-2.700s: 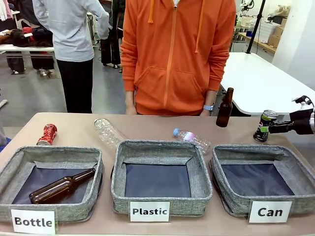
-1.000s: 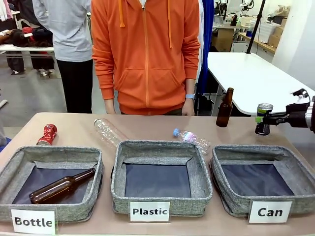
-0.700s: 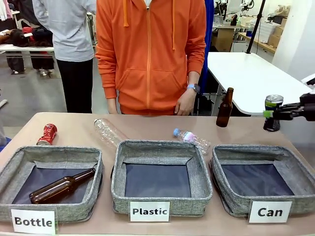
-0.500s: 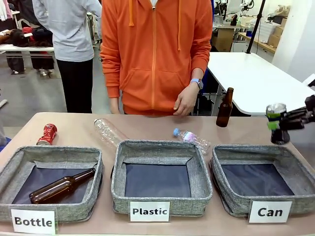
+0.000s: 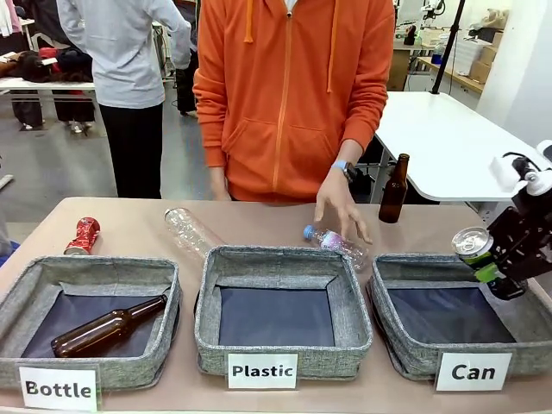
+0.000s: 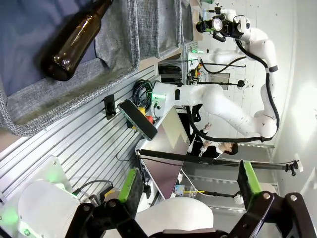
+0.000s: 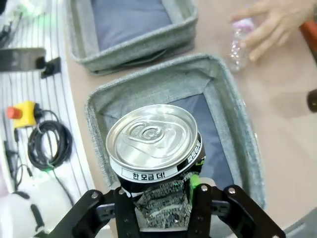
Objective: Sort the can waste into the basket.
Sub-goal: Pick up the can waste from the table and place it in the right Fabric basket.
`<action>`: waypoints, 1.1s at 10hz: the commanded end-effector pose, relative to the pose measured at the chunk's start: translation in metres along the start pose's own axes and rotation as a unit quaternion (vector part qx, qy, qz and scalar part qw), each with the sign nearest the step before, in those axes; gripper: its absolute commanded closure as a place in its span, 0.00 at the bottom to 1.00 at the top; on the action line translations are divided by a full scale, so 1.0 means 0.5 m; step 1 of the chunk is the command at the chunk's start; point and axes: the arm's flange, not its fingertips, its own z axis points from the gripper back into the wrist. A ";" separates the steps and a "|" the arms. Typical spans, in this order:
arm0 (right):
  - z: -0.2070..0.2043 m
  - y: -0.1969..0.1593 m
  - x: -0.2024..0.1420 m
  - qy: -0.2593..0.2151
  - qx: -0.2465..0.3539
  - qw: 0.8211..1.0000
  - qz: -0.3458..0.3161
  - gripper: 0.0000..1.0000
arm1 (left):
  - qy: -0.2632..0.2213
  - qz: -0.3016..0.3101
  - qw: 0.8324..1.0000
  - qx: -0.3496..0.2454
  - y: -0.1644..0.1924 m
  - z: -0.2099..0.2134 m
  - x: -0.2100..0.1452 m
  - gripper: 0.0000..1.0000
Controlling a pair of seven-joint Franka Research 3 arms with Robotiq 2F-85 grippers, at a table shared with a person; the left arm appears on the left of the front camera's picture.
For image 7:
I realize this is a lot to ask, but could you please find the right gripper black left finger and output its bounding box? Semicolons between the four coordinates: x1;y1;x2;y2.
34;187;142;238

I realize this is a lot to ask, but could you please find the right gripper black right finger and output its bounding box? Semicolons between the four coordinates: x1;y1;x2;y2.
187;182;286;238

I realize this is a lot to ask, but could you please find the crushed black drink can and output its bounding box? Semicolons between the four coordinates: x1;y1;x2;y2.
106;104;206;230

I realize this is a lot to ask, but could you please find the brown glass bottle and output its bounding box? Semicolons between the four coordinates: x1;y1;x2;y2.
306;88;317;113

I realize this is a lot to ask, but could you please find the small clear pink-label bottle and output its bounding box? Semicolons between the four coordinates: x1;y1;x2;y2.
227;18;256;72

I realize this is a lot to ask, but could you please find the grey fabric basket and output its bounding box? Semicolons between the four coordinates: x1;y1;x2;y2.
65;0;200;75
85;53;267;219

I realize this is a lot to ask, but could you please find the person's right hand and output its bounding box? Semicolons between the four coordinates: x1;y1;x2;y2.
229;0;317;62

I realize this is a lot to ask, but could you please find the yellow emergency stop box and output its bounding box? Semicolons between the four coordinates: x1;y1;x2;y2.
6;100;43;129

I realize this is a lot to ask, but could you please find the dark grey flat device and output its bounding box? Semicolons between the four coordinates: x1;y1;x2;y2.
0;47;47;73

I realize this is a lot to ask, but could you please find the person in orange hoodie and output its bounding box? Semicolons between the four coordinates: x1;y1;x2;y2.
299;20;317;52

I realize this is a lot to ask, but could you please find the coiled black cable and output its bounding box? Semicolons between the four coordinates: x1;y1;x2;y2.
26;110;74;172

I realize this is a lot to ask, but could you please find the thin black cable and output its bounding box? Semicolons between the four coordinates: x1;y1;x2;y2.
3;128;34;185

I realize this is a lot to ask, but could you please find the black metal bracket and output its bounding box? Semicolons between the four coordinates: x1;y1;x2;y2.
40;57;62;79

